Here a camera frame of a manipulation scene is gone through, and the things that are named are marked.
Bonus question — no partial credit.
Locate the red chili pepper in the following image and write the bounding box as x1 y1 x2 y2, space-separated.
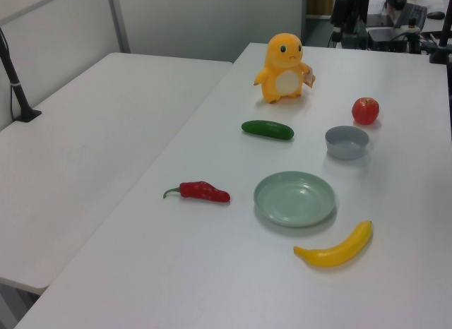
162 181 232 204

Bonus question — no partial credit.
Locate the yellow wooden cabinet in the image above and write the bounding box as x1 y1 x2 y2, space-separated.
306 0 335 18

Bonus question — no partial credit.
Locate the red apple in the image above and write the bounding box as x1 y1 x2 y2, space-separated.
351 97 381 126

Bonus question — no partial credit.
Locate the black camera stand pole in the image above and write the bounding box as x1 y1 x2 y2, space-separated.
0 27 42 124
429 11 452 65

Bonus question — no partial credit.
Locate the paper tag on plush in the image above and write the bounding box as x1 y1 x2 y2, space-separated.
302 64 316 88

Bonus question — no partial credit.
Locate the grey bowl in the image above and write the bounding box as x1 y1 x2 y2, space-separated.
324 126 370 161

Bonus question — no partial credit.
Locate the grey partition post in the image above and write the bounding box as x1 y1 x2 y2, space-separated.
107 0 131 54

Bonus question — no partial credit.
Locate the black keyboard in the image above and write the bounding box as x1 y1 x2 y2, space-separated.
394 3 429 30

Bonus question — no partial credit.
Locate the black equipment box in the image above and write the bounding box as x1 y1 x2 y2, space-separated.
367 27 422 54

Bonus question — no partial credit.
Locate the light green plate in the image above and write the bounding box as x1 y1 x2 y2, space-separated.
253 170 338 228

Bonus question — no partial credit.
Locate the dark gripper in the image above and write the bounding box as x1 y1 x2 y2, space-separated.
343 0 370 39

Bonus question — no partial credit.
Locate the orange plush toy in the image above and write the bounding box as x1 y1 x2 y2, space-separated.
253 32 316 105

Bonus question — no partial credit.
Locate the yellow banana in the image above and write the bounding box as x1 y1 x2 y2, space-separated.
292 220 374 268

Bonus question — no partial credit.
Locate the green cucumber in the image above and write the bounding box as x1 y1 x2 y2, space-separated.
241 119 295 142

